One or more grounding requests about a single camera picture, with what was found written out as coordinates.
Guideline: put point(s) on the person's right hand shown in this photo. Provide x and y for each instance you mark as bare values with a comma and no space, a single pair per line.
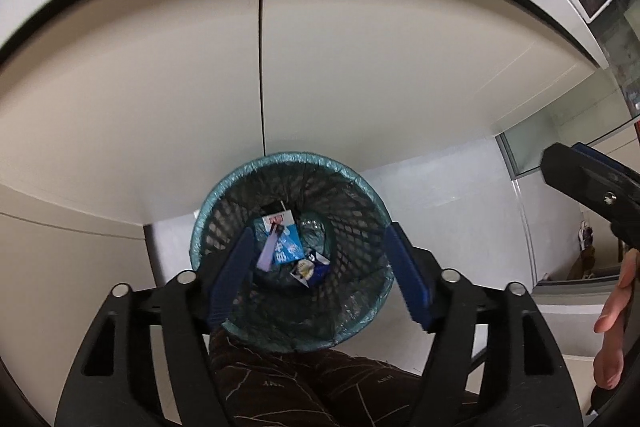
612,347

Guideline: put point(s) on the purple sachet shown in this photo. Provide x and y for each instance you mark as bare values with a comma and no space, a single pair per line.
267,254

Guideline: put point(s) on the dark blue snack packet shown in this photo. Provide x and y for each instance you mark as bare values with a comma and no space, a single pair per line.
310,269

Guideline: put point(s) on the glass door panel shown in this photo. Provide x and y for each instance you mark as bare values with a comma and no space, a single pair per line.
530,142

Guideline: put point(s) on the black mesh bin teal liner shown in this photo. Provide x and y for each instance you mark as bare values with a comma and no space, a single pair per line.
345,297

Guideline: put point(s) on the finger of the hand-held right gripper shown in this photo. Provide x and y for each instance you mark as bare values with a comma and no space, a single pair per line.
612,164
590,184

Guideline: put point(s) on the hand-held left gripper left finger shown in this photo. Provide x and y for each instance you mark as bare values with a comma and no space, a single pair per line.
232,277

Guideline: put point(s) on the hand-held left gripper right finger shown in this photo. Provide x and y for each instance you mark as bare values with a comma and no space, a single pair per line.
407,277

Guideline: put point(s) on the blue white milk carton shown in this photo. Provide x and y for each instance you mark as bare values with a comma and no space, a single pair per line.
287,242

